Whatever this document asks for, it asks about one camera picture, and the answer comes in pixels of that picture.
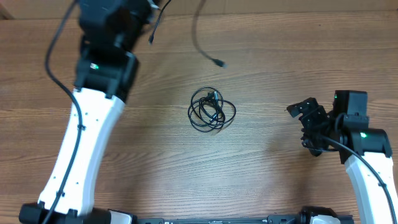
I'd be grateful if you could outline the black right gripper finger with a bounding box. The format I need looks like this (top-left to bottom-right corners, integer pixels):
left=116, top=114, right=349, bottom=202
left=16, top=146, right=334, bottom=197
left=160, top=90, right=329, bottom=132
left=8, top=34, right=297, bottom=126
left=301, top=136, right=323, bottom=157
left=286, top=97, right=319, bottom=118

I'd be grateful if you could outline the black USB cable thin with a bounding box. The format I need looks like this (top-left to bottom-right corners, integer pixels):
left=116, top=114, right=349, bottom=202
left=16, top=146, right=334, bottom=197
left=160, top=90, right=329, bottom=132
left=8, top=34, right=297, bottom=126
left=148, top=0, right=228, bottom=68

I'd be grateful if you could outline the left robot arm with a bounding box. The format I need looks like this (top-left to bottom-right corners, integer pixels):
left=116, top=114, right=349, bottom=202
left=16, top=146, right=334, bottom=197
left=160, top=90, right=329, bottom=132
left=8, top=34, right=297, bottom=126
left=19, top=0, right=159, bottom=224

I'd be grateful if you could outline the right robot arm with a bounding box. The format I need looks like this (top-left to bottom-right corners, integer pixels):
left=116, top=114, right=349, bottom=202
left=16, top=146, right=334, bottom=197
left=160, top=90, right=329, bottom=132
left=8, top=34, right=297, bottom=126
left=286, top=90, right=397, bottom=223

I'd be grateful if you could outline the cardboard wall panel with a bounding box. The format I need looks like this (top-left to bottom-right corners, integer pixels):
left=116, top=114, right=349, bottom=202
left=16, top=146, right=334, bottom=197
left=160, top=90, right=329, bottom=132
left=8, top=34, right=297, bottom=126
left=1, top=0, right=397, bottom=19

